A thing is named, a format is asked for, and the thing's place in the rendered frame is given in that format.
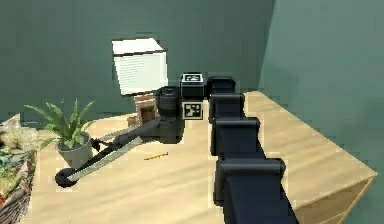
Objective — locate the light wooden table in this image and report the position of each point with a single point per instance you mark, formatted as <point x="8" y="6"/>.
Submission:
<point x="166" y="190"/>

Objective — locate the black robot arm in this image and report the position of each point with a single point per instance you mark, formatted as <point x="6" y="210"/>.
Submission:
<point x="243" y="173"/>

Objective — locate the green houseplant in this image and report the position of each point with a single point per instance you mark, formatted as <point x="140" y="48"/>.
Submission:
<point x="73" y="151"/>

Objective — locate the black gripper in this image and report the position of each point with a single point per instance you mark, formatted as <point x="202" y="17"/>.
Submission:
<point x="168" y="128"/>

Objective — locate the yellow pencil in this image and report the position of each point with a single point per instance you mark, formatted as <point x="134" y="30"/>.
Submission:
<point x="156" y="156"/>

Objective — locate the multicoloured patterned cloth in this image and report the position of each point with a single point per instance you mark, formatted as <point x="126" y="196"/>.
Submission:
<point x="15" y="160"/>

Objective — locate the white shade table lamp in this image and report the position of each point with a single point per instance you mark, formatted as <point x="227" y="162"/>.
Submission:
<point x="140" y="70"/>

